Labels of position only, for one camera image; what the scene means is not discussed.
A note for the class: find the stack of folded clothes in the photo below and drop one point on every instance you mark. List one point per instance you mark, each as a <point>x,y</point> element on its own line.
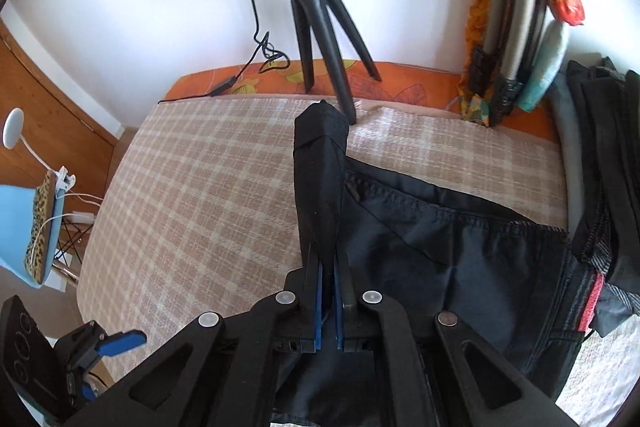
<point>596,111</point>

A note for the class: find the black mini tripod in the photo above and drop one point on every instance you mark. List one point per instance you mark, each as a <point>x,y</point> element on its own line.
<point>313,21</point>

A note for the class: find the wooden wardrobe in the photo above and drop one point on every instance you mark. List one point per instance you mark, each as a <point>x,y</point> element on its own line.
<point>58,130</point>

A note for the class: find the black track pants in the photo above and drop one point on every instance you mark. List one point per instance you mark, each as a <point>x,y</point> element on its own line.
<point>348,208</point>

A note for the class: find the blue plastic chair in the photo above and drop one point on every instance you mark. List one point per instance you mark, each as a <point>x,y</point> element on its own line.
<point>68,229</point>

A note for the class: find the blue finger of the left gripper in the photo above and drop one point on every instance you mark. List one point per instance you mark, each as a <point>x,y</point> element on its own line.
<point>120,342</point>

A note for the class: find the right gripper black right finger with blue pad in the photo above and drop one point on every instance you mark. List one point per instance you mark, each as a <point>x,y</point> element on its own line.
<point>459,341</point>

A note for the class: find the folded silver tripod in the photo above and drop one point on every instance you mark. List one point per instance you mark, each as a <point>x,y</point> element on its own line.
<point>503,46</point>

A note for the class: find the leopard print cloth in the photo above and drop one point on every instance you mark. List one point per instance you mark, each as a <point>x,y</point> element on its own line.
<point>42,213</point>

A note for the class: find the beige checked bed blanket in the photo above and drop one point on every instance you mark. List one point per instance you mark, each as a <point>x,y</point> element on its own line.
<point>201,216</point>

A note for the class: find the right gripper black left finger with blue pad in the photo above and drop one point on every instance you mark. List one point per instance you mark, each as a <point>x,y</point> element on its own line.
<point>217,371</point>

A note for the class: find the white clip lamp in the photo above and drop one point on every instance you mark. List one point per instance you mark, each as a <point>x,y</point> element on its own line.
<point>12,134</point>

